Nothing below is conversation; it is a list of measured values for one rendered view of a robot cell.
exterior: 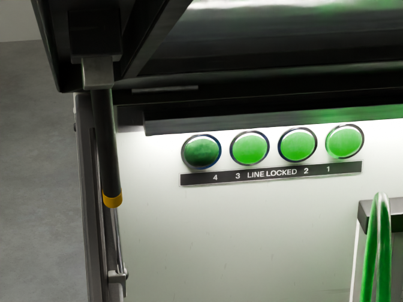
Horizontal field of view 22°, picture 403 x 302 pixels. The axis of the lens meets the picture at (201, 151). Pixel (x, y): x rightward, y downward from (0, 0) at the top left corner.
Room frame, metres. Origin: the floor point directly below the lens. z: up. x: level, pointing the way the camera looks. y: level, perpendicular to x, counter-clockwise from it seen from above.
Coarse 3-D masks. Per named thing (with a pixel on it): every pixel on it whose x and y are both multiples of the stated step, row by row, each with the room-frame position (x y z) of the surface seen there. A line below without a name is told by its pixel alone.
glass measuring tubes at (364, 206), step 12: (360, 204) 1.09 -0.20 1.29; (396, 204) 1.09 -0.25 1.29; (360, 216) 1.09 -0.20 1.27; (396, 216) 1.07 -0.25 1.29; (360, 228) 1.09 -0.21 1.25; (396, 228) 1.07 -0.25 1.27; (360, 240) 1.09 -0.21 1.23; (396, 240) 1.08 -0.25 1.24; (360, 252) 1.09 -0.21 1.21; (396, 252) 1.08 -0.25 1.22; (360, 264) 1.09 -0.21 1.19; (396, 264) 1.08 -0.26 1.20; (360, 276) 1.09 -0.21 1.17; (396, 276) 1.08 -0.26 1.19; (360, 288) 1.09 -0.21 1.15; (372, 288) 1.07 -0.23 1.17; (396, 288) 1.08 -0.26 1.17; (372, 300) 1.07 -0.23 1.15; (396, 300) 1.08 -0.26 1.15
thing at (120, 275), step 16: (96, 96) 0.76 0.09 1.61; (96, 112) 0.77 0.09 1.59; (112, 112) 0.78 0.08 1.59; (96, 128) 0.79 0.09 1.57; (112, 128) 0.79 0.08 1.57; (112, 144) 0.80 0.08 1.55; (112, 160) 0.81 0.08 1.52; (112, 176) 0.82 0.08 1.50; (112, 192) 0.83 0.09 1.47; (112, 208) 0.85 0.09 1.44; (112, 224) 0.86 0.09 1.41; (112, 272) 0.91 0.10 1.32
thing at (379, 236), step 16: (384, 192) 0.93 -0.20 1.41; (384, 208) 0.87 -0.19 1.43; (368, 224) 1.00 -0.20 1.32; (384, 224) 0.84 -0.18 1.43; (368, 240) 1.00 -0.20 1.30; (384, 240) 0.82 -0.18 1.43; (368, 256) 1.01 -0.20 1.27; (384, 256) 0.80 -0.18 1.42; (368, 272) 1.01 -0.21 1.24; (384, 272) 0.78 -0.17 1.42; (368, 288) 1.02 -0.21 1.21; (384, 288) 0.76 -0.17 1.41
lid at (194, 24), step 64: (64, 0) 0.68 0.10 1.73; (128, 0) 0.70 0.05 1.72; (192, 0) 0.49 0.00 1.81; (256, 0) 0.62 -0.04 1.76; (320, 0) 0.64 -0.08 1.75; (384, 0) 0.66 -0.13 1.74; (64, 64) 1.08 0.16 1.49; (128, 64) 0.82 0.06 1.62; (192, 64) 0.94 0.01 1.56; (256, 64) 0.94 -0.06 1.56; (320, 64) 0.95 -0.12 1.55; (384, 64) 1.00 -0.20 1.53
